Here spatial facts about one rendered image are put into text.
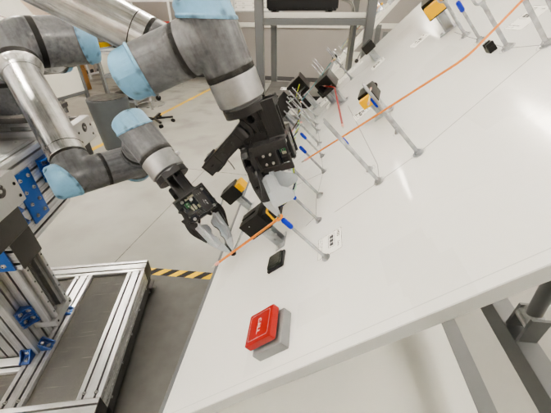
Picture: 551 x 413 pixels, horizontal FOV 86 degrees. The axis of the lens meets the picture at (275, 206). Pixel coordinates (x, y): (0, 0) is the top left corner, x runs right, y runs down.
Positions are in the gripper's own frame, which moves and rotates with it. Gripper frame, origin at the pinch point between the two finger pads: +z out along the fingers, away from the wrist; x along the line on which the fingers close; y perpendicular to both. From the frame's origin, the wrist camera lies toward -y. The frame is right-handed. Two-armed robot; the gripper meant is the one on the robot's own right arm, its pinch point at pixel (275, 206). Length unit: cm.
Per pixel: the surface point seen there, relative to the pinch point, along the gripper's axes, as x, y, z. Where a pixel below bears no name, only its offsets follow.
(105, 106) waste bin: 262, -243, -18
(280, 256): -6.5, -0.8, 7.1
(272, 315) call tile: -22.0, 1.7, 3.4
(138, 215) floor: 136, -173, 64
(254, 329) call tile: -23.0, -1.3, 4.6
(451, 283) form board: -25.2, 23.1, -3.0
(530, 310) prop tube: -11.5, 37.5, 22.5
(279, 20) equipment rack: 95, -3, -28
